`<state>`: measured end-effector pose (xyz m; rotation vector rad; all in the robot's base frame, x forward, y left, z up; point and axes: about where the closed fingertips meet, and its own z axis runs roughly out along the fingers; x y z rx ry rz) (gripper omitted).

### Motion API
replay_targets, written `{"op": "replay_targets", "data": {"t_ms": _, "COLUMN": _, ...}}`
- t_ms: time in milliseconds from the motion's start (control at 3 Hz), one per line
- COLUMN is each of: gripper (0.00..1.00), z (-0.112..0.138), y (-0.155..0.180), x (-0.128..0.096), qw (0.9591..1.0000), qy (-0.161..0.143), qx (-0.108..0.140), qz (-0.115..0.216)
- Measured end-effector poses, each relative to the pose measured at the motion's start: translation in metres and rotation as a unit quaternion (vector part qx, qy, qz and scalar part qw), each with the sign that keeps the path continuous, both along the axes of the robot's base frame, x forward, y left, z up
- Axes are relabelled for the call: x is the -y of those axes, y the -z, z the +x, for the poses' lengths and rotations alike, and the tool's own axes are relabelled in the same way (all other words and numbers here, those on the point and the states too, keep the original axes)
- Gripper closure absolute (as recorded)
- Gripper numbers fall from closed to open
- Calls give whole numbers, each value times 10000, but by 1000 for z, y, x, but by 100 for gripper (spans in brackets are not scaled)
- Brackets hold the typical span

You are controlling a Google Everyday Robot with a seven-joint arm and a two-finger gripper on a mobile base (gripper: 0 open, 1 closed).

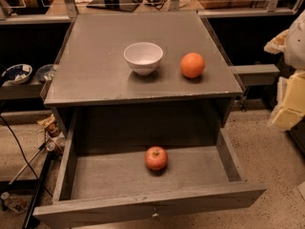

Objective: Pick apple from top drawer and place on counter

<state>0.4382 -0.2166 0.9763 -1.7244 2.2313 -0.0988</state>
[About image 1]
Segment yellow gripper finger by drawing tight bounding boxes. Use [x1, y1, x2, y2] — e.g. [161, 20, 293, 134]
[270, 70, 305, 131]

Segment red apple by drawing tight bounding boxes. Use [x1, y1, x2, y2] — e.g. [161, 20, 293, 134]
[145, 146, 168, 171]

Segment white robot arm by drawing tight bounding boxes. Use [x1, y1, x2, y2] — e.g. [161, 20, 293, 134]
[264, 11, 305, 131]

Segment open grey top drawer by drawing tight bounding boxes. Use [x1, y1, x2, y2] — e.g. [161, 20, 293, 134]
[34, 109, 266, 229]

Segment grey side shelf right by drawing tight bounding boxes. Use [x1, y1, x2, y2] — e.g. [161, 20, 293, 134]
[230, 64, 279, 87]

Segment orange fruit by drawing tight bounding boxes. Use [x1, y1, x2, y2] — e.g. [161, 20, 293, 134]
[180, 52, 205, 79]

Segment white bowl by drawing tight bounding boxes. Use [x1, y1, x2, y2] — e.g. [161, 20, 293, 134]
[124, 42, 163, 75]

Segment grey wooden cabinet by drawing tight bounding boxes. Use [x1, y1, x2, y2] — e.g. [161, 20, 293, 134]
[45, 11, 241, 139]

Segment black monitor stand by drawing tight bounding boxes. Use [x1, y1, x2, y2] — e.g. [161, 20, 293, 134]
[87, 0, 140, 12]

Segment snack bag on floor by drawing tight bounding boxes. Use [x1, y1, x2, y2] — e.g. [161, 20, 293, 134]
[37, 114, 61, 137]

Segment small dark bowl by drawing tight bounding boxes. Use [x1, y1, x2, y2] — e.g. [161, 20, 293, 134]
[35, 64, 55, 82]

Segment blue patterned bowl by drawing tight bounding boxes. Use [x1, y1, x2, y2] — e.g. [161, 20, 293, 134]
[0, 64, 32, 85]

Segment plastic bottle on floor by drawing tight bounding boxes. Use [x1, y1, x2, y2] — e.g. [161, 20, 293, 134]
[1, 192, 27, 213]

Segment black cable on floor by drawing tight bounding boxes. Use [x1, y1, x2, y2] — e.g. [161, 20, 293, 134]
[0, 114, 53, 198]

